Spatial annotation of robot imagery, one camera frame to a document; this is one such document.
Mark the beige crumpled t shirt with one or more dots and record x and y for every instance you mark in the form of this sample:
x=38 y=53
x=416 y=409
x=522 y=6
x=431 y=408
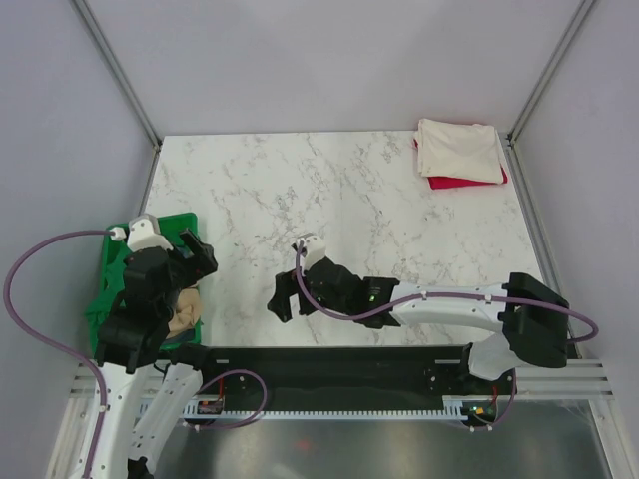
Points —
x=188 y=312

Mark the folded cream t shirt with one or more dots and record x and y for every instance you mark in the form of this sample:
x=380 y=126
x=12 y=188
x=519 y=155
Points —
x=464 y=153

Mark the right aluminium frame post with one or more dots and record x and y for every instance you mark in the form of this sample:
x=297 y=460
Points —
x=564 y=44

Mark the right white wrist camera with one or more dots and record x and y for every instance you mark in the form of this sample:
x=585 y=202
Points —
x=311 y=247

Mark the green t shirt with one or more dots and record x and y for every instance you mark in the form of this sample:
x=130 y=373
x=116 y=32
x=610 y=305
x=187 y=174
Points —
x=112 y=284

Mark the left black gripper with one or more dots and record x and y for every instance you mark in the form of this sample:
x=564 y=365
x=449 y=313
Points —
x=204 y=260

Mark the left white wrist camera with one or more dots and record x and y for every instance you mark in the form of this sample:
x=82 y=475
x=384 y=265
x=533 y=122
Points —
x=140 y=233

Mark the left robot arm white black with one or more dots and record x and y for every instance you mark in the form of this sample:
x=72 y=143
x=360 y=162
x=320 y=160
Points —
x=119 y=444

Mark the left aluminium frame post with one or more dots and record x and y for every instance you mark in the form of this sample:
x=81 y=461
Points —
x=113 y=65

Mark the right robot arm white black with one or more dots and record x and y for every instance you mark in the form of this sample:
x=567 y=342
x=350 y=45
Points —
x=527 y=322

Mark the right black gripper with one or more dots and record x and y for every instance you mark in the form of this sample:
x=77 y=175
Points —
x=280 y=303

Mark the green plastic bin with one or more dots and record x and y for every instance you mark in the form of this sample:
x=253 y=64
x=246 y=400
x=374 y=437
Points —
x=170 y=227

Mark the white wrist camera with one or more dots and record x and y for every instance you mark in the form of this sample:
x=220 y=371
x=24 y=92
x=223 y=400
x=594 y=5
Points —
x=140 y=233
x=311 y=247

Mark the white slotted cable duct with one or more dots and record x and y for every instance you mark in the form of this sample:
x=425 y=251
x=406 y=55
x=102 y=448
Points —
x=449 y=411

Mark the aluminium frame post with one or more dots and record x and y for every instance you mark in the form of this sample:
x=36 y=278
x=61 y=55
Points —
x=113 y=65
x=564 y=44

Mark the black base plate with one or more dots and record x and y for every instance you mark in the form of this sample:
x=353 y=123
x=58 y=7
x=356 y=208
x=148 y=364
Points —
x=338 y=378

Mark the folded red t shirt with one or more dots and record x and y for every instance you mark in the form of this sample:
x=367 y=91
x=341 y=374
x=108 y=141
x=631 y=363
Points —
x=447 y=183

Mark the aluminium rail base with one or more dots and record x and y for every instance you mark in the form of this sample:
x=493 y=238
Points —
x=581 y=379

